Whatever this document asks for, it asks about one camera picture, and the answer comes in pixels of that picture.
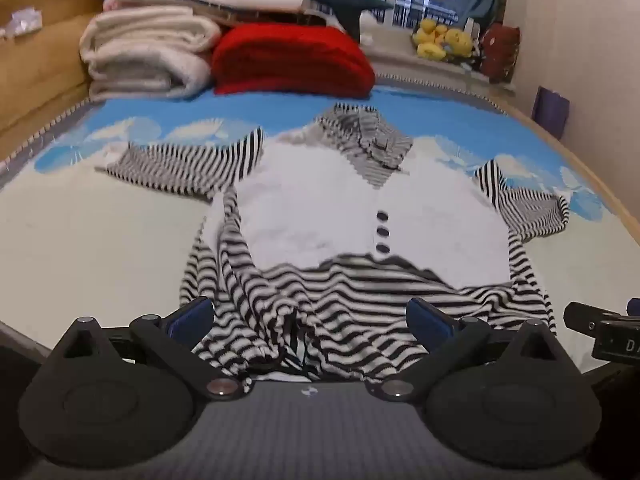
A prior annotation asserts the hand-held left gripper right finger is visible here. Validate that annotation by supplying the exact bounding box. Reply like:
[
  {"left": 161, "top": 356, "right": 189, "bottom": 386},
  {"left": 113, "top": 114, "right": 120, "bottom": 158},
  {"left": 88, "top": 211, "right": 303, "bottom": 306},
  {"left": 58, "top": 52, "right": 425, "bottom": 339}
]
[{"left": 365, "top": 297, "right": 582, "bottom": 403}]

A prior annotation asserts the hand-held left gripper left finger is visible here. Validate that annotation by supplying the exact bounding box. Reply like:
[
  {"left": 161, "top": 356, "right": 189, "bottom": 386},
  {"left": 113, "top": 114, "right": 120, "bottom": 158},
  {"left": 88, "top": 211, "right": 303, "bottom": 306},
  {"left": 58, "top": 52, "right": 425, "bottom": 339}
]
[{"left": 49, "top": 296, "right": 247, "bottom": 402}]

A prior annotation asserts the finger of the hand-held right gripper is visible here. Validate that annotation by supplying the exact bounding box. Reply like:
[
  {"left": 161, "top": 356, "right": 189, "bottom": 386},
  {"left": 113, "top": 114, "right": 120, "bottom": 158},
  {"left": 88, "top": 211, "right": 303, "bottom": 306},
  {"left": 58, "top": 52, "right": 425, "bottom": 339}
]
[{"left": 563, "top": 298, "right": 640, "bottom": 335}]

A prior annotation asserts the black white striped small top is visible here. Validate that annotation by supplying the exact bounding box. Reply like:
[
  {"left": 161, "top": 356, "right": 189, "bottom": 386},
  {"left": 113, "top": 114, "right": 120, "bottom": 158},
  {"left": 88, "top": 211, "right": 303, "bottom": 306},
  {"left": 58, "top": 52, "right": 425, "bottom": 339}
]
[{"left": 96, "top": 104, "right": 571, "bottom": 382}]

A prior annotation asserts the blue white patterned blanket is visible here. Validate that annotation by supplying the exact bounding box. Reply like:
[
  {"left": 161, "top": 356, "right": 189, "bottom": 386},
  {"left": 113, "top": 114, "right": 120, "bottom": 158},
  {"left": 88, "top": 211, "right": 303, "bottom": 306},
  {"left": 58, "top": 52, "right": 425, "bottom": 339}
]
[{"left": 0, "top": 77, "right": 630, "bottom": 391}]

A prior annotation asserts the purple bag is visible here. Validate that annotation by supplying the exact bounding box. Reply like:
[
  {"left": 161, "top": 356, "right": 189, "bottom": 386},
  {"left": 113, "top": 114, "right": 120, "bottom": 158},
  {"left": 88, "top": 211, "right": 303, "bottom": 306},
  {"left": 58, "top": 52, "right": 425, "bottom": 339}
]
[{"left": 531, "top": 86, "right": 571, "bottom": 139}]

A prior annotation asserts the cream folded fleece blanket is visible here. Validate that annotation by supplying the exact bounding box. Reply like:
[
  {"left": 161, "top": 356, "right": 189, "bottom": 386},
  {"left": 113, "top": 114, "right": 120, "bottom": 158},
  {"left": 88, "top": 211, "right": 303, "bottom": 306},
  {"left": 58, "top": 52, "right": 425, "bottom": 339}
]
[{"left": 80, "top": 6, "right": 222, "bottom": 102}]

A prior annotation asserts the red folded blanket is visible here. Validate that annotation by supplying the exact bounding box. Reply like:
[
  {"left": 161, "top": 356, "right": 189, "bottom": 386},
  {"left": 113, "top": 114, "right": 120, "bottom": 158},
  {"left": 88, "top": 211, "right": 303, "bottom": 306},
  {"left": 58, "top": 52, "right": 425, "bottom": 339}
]
[{"left": 211, "top": 23, "right": 377, "bottom": 100}]

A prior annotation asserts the red brown plush cushion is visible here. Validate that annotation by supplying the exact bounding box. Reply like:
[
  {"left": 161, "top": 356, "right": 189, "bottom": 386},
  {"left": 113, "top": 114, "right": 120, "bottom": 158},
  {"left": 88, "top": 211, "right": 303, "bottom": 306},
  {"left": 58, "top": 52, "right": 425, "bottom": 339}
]
[{"left": 479, "top": 23, "right": 522, "bottom": 84}]

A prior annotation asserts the yellow plush toy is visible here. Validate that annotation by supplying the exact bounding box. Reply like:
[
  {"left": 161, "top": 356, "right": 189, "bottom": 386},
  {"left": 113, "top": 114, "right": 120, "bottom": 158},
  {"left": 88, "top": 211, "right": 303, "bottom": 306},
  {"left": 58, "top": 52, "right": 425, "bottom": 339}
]
[{"left": 412, "top": 18, "right": 475, "bottom": 63}]

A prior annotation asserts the clear plastic bag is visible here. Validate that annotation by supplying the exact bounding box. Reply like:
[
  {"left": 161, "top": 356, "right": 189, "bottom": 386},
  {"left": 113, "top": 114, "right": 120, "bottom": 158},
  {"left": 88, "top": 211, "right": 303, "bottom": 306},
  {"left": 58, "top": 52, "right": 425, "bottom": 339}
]
[{"left": 0, "top": 7, "right": 44, "bottom": 40}]

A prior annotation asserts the wooden bed frame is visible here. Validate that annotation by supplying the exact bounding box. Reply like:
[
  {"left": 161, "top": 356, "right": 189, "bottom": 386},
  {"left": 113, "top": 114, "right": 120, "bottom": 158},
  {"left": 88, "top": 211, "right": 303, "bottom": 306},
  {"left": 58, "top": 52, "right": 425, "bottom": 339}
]
[{"left": 0, "top": 0, "right": 640, "bottom": 281}]

